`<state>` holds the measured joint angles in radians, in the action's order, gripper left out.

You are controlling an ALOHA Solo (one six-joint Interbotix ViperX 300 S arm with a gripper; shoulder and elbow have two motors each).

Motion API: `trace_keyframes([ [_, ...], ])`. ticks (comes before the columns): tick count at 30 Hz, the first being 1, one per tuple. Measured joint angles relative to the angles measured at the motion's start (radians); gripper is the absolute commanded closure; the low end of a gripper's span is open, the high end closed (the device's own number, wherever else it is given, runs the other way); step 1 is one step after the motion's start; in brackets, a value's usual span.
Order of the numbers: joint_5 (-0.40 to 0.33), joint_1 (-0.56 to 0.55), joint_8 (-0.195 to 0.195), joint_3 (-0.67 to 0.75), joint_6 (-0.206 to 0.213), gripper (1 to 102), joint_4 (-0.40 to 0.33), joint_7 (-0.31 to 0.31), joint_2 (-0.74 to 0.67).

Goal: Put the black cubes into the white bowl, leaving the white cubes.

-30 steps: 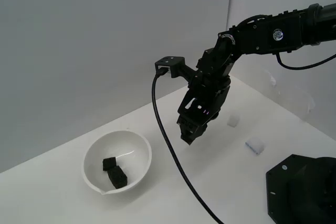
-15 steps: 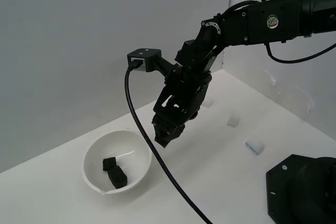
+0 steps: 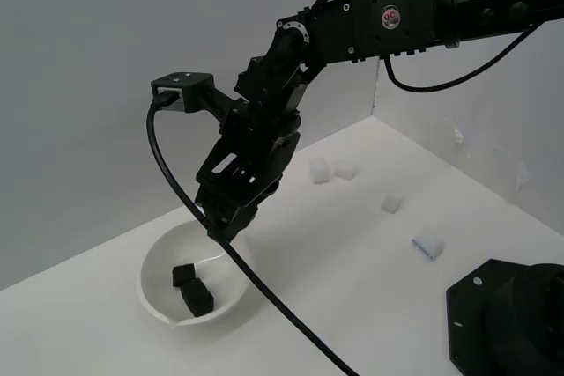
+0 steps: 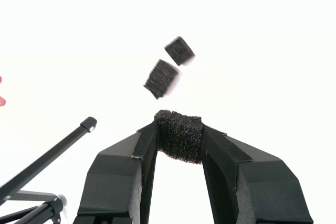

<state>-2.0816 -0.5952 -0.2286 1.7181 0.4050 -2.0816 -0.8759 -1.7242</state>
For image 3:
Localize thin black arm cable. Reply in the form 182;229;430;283
382;21;545;93

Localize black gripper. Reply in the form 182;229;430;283
195;100;303;241

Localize thick black camera cable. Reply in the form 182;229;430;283
146;90;360;376

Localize white foam cube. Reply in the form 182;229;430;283
333;159;358;182
309;158;332;185
381;192;403;216

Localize tall black foam box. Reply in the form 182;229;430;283
178;276;216;318

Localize small black foam box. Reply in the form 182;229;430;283
172;262;198;288

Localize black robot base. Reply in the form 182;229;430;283
445;258;564;376

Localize white bowl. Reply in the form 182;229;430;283
139;219;255;328

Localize clear plastic film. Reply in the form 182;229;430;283
440;115;530;195

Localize white foam block blue label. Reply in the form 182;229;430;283
411;228;445;261

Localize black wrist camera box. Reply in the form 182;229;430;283
150;70;216;115

